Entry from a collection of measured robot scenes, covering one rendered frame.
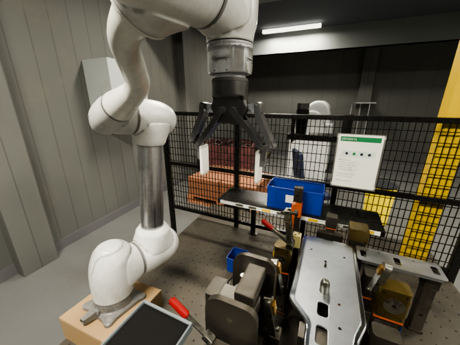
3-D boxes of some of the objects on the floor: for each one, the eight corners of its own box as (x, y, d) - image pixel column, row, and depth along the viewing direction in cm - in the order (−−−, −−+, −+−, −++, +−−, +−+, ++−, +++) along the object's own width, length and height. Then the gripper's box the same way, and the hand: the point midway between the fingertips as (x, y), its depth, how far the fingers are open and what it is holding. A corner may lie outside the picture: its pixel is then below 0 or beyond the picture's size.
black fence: (428, 382, 131) (543, 120, 83) (169, 277, 210) (151, 111, 162) (420, 359, 143) (516, 118, 95) (178, 267, 222) (163, 110, 174)
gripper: (168, 77, 46) (176, 174, 52) (289, 71, 36) (279, 192, 42) (189, 81, 52) (194, 166, 59) (296, 76, 42) (287, 179, 49)
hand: (230, 172), depth 50 cm, fingers open, 13 cm apart
